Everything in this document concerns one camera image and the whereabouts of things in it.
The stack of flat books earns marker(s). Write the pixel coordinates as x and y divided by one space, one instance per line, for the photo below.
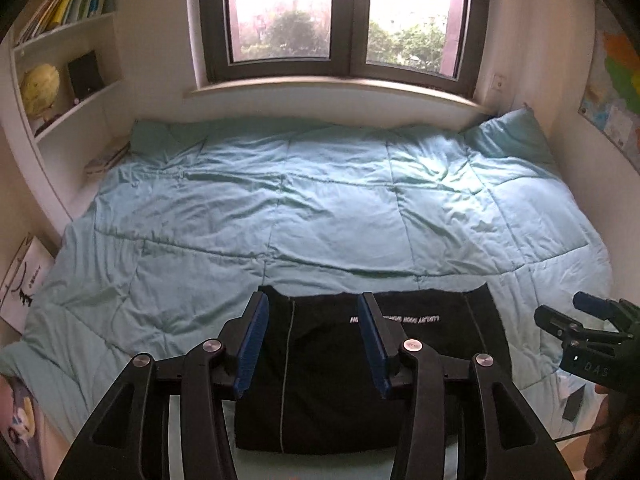
107 160

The dark framed window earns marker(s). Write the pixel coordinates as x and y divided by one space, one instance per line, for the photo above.
345 20

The yellow globe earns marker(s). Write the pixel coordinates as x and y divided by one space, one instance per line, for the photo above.
41 89

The white wall bookshelf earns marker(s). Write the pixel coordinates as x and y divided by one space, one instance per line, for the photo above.
107 55

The beige window sill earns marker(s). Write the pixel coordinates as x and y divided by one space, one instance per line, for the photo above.
340 92

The cartoon printed cloth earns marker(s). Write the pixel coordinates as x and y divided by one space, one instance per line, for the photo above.
20 425

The row of books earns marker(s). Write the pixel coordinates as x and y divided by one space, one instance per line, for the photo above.
70 0

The black hooded jacket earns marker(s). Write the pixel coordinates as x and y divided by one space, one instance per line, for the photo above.
320 360

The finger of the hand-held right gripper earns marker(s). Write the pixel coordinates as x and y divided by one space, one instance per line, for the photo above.
595 305
560 322

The light blue quilt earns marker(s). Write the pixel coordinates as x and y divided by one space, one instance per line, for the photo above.
300 210

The person's right hand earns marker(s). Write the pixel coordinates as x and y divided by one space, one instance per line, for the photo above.
599 435

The black speaker box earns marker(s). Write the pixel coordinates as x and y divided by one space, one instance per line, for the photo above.
86 75

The white wall outlet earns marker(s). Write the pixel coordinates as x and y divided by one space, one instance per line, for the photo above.
499 82

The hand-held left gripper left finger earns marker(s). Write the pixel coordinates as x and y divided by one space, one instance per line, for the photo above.
250 347

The white paper bag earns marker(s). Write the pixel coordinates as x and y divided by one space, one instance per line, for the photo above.
25 285

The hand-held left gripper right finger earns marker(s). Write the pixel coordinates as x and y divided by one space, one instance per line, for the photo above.
375 347

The wall map poster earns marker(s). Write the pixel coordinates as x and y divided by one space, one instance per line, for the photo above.
615 90

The black phone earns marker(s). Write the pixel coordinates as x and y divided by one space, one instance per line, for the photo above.
573 403

